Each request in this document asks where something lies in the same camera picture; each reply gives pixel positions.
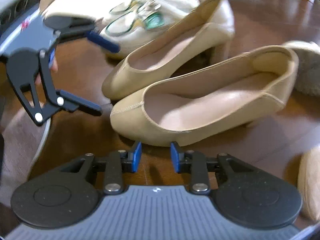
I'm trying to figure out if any beige pump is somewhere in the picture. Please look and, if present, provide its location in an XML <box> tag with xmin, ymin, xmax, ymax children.
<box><xmin>110</xmin><ymin>46</ymin><xmax>299</xmax><ymax>147</ymax></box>
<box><xmin>101</xmin><ymin>0</ymin><xmax>235</xmax><ymax>100</ymax></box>

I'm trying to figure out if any left hand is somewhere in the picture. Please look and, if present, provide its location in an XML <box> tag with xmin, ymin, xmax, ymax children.
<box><xmin>35</xmin><ymin>57</ymin><xmax>58</xmax><ymax>85</ymax></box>

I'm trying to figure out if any cream loafer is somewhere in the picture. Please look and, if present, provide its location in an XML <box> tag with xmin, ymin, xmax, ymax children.
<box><xmin>297</xmin><ymin>145</ymin><xmax>320</xmax><ymax>222</ymax></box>

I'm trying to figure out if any white green sneaker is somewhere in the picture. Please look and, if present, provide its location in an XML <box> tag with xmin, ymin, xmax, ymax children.
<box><xmin>41</xmin><ymin>0</ymin><xmax>201</xmax><ymax>28</ymax></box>
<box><xmin>100</xmin><ymin>0</ymin><xmax>200</xmax><ymax>60</ymax></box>

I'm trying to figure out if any beige fuzzy slipper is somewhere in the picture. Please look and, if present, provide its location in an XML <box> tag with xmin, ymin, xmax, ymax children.
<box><xmin>283</xmin><ymin>41</ymin><xmax>320</xmax><ymax>97</ymax></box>

